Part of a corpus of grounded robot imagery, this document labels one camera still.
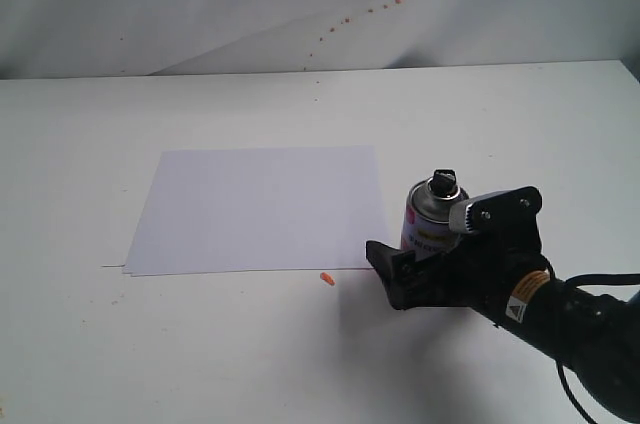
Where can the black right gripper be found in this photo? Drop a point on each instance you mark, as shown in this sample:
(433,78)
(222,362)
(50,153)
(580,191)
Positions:
(480,273)

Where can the white paper sheet stack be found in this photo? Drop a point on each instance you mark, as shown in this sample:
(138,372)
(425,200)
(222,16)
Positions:
(213,211)

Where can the white dotted spray paint can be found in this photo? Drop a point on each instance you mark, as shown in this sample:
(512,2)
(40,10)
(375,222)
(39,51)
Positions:
(425,229)

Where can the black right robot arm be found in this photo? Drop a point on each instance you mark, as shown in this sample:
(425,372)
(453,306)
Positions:
(594,336)

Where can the orange paint blob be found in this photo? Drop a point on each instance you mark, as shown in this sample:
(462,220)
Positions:
(327,278)

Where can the white backdrop cloth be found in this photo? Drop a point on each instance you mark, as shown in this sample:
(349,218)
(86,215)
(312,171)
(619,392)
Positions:
(94,38)

